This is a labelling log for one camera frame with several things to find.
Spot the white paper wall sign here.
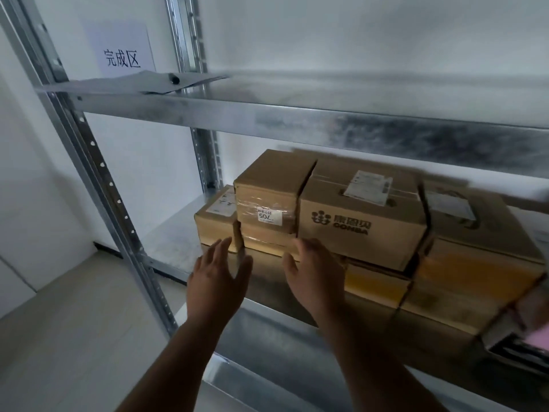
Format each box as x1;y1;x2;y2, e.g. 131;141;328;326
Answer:
83;21;156;78

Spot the person's right forearm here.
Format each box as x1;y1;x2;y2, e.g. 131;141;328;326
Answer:
317;312;449;412

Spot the pink and white packet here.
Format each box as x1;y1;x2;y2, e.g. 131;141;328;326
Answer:
481;276;549;366

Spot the person's left hand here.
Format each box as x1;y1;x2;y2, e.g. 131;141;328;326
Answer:
186;237;254;327

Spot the galvanised metal shelving rack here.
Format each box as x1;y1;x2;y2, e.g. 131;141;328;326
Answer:
0;0;549;412

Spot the small labelled cardboard box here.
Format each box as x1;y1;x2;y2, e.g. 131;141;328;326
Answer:
194;185;240;254

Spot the cardboard box with dark logo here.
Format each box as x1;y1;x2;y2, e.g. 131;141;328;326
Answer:
297;158;430;272

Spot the grey flat sheet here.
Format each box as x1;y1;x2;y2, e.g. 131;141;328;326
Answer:
36;70;229;96

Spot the person's right hand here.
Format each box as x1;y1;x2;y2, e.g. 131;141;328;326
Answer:
282;238;348;324

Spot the low plain cardboard box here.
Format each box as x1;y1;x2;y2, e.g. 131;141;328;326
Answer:
342;261;413;309

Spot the taped brown cardboard box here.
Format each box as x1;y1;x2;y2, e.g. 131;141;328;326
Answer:
233;148;318;257

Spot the large labelled cardboard box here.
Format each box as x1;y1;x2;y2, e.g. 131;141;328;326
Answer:
413;178;548;306

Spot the plain brown cardboard box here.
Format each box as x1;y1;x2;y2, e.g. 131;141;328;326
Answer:
399;282;515;337

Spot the person's left forearm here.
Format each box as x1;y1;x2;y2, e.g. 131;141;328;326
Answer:
115;314;230;412

